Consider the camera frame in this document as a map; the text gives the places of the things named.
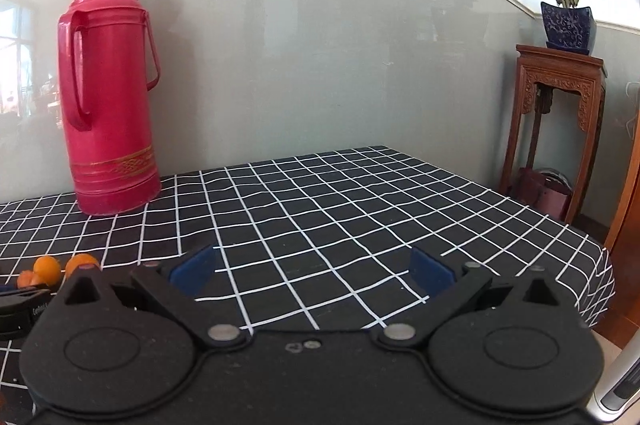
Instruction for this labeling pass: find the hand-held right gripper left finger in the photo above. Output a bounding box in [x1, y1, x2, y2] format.
[59, 245, 251, 348]

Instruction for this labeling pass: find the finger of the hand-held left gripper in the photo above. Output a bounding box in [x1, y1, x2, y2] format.
[0, 286, 50, 308]

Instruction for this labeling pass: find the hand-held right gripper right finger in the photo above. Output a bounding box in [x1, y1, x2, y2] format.
[377, 246, 577, 348]

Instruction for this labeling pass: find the small orange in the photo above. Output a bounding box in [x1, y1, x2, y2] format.
[66, 254, 101, 276]
[33, 256, 61, 287]

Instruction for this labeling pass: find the black white checked tablecloth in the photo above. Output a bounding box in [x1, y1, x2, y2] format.
[0, 145, 616, 425]

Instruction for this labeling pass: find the maroon bag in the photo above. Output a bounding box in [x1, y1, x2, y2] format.
[511, 166, 573, 222]

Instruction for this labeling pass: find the red thermos flask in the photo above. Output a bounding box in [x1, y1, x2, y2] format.
[56, 0, 162, 217]

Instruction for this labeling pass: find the brown wooden door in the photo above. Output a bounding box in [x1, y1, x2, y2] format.
[604, 158, 640, 351]

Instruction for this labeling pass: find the carved wooden plant stand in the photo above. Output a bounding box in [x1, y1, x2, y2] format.
[499, 44, 608, 226]

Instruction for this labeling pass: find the silver white appliance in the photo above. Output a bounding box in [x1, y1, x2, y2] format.
[584, 345, 640, 425]

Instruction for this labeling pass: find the blue patterned plant pot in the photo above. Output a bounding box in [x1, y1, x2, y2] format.
[540, 1, 597, 51]

